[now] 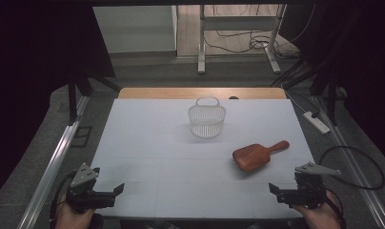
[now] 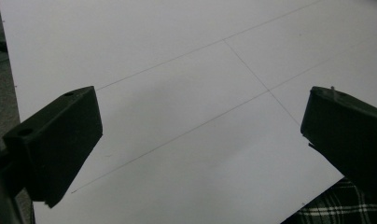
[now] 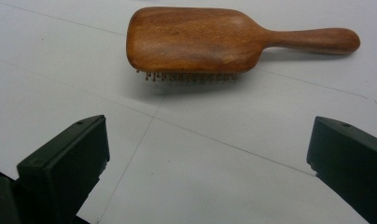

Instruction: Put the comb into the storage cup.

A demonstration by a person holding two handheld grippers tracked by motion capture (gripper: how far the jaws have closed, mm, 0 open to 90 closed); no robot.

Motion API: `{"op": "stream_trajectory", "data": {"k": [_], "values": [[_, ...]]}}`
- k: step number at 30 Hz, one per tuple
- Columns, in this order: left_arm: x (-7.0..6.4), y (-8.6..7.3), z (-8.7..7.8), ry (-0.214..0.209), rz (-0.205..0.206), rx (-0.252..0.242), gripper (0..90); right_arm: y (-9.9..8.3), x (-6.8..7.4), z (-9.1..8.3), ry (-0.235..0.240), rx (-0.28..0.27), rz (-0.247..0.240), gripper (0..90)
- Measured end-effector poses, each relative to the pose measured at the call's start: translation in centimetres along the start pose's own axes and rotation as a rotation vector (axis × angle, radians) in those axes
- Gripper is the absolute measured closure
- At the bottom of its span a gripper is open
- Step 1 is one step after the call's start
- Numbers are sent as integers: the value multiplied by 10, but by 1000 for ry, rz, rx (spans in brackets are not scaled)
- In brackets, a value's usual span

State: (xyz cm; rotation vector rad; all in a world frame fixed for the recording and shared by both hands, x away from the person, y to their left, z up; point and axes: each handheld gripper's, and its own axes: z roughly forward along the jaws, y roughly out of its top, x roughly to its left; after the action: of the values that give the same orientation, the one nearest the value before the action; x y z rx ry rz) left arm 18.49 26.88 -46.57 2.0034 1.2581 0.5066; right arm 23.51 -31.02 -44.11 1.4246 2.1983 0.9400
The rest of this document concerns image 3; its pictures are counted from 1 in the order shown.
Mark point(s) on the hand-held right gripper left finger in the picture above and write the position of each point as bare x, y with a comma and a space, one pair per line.
65, 165

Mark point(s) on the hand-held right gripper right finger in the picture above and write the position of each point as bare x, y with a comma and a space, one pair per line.
348, 155

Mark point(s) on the wooden paddle hairbrush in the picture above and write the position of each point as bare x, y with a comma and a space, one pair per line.
189, 40

